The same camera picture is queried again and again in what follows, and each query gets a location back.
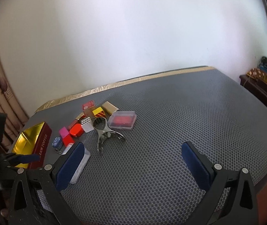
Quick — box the blue patterned keychain case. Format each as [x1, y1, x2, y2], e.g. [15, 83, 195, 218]
[52, 137, 62, 149]

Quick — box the red rectangular box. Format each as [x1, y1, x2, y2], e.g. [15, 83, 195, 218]
[62, 135, 74, 147]

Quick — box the clear plastic card case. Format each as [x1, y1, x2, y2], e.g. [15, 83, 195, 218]
[57, 142, 90, 186]

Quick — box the red rounded case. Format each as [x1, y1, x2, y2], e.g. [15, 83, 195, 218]
[69, 123, 84, 138]

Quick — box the black white zigzag cube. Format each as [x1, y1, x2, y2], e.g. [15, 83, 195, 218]
[80, 117, 94, 133]

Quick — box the red barcode cube box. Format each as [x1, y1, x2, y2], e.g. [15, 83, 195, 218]
[82, 100, 95, 111]

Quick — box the metal clamp tool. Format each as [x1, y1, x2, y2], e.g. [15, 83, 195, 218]
[93, 117, 125, 153]

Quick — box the yellow red striped box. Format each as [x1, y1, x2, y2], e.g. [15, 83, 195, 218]
[92, 107, 106, 118]

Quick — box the gold rectangular box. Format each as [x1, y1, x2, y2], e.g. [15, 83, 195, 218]
[101, 101, 119, 115]

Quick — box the clear case red insert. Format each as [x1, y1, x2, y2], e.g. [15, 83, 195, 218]
[108, 111, 137, 130]

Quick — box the pink rectangular box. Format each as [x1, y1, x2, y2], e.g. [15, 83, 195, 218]
[59, 127, 69, 139]

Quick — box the red gold tin box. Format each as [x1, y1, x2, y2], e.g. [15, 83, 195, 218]
[12, 122, 52, 169]

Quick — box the grey honeycomb table mat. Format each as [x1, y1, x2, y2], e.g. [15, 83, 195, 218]
[27, 68, 267, 224]

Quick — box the dark wooden side cabinet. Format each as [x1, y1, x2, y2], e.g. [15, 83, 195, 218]
[239, 56, 267, 127]

